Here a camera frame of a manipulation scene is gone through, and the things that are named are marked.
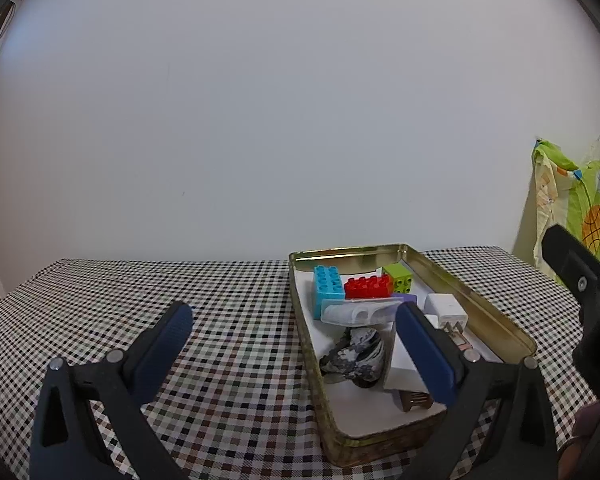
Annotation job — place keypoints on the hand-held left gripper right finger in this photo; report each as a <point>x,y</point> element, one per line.
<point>425,355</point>

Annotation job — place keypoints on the white cardboard box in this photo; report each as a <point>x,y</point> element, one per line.
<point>405,370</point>

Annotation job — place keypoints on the brown comb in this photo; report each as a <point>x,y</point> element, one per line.
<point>415,400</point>

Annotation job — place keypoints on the white charger plug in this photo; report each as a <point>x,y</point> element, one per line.
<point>442,307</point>

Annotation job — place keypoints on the purple block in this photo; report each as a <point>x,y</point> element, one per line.
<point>407,299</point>

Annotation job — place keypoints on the red toy brick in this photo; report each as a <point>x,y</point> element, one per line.
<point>367,288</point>

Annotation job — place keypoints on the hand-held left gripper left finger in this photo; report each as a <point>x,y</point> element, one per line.
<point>162,355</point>

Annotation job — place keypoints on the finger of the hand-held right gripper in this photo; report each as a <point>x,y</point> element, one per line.
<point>575,265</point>

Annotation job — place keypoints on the blue toy brick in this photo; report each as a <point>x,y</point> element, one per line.
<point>328,290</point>

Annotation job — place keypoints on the grey cloth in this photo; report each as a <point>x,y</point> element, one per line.
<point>355,355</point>

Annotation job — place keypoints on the gold tin box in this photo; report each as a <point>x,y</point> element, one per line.
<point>380,447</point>

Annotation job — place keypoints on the green toy brick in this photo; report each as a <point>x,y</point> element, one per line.
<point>399,280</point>

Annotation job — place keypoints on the person's dark red clothing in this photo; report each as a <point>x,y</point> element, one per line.
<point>587,420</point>

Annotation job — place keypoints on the green printed cloth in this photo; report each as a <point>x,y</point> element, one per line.
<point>580,200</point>

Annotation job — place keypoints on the checkered tablecloth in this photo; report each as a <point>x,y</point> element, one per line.
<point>130,285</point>

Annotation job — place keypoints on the pink framed picture card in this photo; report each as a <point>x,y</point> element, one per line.
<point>462,345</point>

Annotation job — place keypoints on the white paper liner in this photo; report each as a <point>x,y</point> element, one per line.
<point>365,410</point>

